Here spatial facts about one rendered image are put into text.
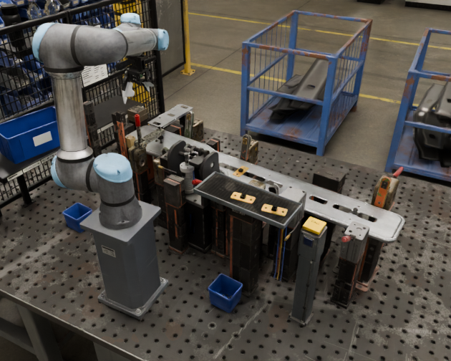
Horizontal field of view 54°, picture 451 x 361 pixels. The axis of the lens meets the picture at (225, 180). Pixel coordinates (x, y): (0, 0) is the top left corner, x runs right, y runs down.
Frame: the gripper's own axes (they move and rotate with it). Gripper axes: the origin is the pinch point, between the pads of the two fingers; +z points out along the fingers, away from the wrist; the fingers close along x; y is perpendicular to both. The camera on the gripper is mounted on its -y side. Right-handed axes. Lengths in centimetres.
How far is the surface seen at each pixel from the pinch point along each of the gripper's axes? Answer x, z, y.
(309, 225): -21, 14, 94
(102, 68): 32, 8, -55
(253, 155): 31, 31, 43
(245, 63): 186, 51, -55
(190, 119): 29.8, 21.1, 6.2
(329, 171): 32, 26, 80
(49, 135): -22.4, 19.0, -35.6
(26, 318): -71, 80, -11
